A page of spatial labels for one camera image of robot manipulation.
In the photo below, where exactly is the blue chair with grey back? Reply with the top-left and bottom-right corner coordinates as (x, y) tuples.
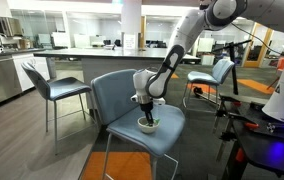
(20, 61), (95, 156)

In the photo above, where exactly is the white sign card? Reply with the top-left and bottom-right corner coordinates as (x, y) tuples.
(123, 33), (137, 50)

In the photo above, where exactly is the black tripod stand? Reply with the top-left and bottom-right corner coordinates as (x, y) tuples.
(211, 39), (253, 96)

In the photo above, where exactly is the white ceramic bowl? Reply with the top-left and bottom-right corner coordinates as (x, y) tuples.
(137, 116), (161, 135)

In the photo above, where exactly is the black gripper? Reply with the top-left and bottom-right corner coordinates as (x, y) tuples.
(139, 101), (155, 127)

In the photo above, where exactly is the grey high island table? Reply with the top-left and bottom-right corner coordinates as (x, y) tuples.
(33, 47), (201, 112)

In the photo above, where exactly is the white kitchen cabinet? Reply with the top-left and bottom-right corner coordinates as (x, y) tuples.
(12, 53), (51, 93)

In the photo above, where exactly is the orange office chair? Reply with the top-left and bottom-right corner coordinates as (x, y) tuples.
(267, 57), (284, 90)

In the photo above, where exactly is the orange framed door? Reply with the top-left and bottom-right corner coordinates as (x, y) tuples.
(242, 20), (277, 69)

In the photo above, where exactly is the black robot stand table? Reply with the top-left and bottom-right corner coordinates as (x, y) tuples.
(214, 94), (284, 180)

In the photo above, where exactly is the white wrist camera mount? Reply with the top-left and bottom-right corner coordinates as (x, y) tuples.
(130, 94), (167, 106)

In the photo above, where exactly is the blue chair with wide back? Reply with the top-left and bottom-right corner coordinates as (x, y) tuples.
(90, 68), (186, 180)

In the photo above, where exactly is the light blue chair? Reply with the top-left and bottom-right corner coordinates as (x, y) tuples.
(181, 58), (236, 109)

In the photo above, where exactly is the silver microwave oven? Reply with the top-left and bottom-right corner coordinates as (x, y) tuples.
(0, 15), (25, 38)

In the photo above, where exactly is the orange clamp handle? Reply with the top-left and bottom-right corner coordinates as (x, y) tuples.
(234, 147), (247, 164)
(244, 121), (260, 130)

